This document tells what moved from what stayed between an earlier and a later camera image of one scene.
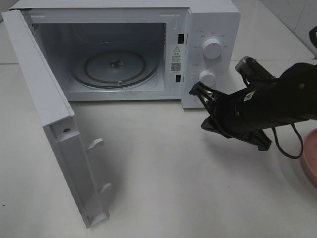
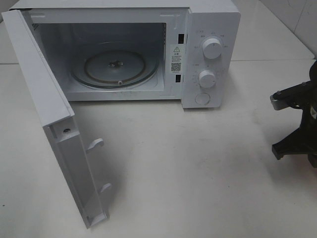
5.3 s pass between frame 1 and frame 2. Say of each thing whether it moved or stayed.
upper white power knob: stayed
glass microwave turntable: stayed
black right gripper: moved
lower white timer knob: stayed
